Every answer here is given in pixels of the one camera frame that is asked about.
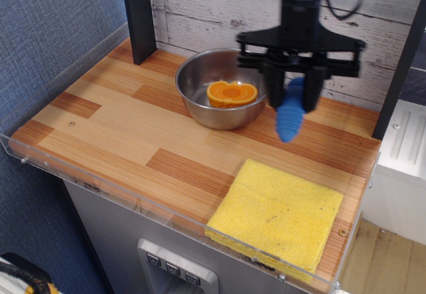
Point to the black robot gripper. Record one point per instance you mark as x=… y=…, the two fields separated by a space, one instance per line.
x=299 y=44

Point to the blue handled metal fork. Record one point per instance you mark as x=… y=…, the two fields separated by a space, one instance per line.
x=290 y=113

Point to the orange toy fruit slice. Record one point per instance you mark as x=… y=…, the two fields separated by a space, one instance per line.
x=224 y=94

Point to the silver metal bowl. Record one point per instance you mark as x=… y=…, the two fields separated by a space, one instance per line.
x=195 y=75

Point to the yellow folded cloth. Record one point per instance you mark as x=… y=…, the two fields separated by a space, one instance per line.
x=281 y=220

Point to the white toy sink unit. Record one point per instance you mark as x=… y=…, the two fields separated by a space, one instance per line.
x=395 y=198

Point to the silver toy fridge cabinet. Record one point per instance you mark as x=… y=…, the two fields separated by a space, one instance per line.
x=140 y=255

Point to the clear acrylic table guard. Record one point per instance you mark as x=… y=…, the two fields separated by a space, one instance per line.
x=135 y=163

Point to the yellow object bottom left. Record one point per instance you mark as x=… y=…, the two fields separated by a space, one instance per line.
x=41 y=287

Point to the black vertical post right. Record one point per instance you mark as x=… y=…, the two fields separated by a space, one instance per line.
x=401 y=72

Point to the black vertical post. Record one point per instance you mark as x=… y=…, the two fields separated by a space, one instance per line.
x=141 y=29
x=401 y=72

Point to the black vertical post left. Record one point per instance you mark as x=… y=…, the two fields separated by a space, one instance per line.
x=141 y=29

